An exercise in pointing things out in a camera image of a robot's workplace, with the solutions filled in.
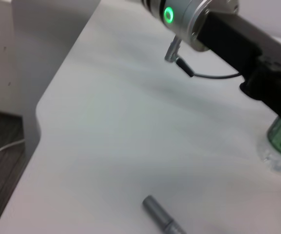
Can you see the grey transparent pen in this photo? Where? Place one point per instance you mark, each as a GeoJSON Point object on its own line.
{"type": "Point", "coordinates": [162, 214]}

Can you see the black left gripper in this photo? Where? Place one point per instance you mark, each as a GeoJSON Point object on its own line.
{"type": "Point", "coordinates": [232, 41]}

